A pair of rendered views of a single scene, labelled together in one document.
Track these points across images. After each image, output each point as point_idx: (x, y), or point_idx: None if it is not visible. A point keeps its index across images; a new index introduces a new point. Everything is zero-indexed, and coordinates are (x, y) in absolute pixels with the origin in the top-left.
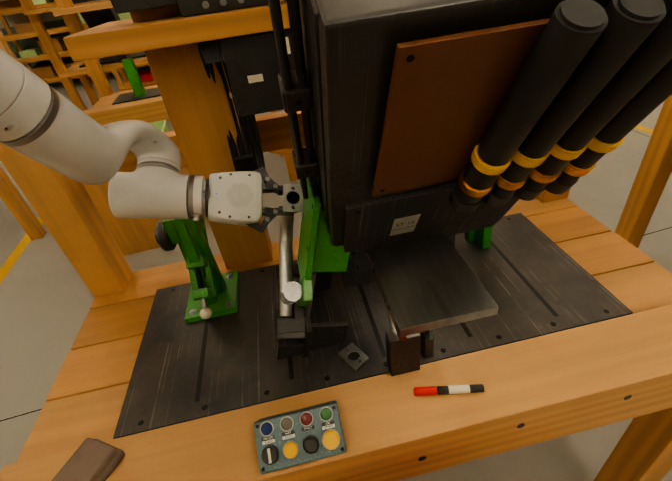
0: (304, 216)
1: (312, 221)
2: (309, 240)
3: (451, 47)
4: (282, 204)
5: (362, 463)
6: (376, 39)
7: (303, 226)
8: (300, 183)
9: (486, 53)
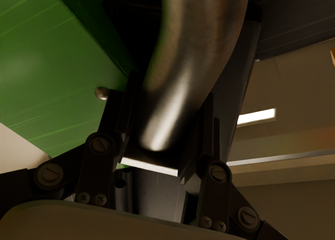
0: (93, 101)
1: (51, 156)
2: (11, 127)
3: None
4: (193, 83)
5: None
6: None
7: (67, 78)
8: (117, 202)
9: None
